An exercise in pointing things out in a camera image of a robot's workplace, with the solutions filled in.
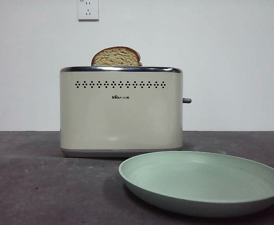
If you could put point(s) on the grey toaster lever knob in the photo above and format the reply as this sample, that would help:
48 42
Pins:
187 100

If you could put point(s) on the cream toaster with chrome top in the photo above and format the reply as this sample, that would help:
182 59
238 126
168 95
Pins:
120 122

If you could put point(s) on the pale green round plate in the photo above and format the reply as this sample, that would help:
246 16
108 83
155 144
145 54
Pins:
197 178

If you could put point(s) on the large toasted bread slice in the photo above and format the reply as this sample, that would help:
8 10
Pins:
115 57

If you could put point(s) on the white wall power outlet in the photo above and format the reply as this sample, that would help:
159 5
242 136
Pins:
88 11

